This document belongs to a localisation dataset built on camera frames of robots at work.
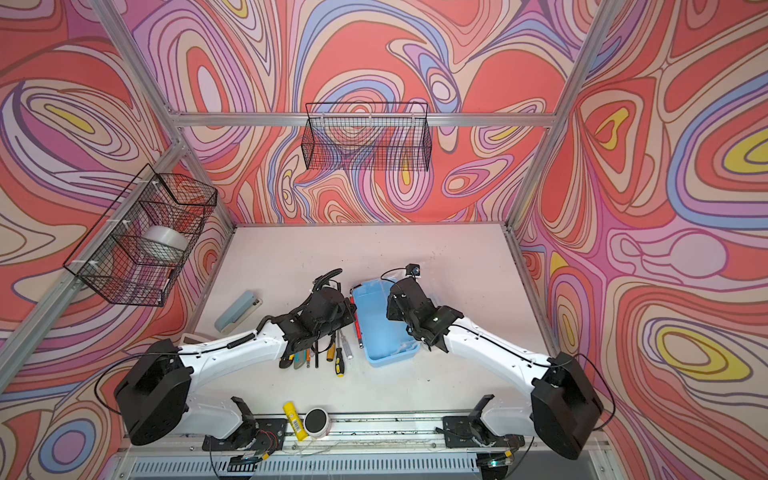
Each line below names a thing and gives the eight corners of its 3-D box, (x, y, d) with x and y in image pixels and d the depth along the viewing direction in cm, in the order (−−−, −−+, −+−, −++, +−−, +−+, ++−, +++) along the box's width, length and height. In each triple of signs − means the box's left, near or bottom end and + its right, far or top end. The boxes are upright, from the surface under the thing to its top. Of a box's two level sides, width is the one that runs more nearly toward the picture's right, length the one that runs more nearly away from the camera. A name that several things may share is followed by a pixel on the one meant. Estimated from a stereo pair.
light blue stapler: (219, 331, 94) (211, 323, 89) (251, 296, 102) (245, 288, 97) (231, 338, 92) (224, 330, 88) (262, 303, 100) (257, 294, 96)
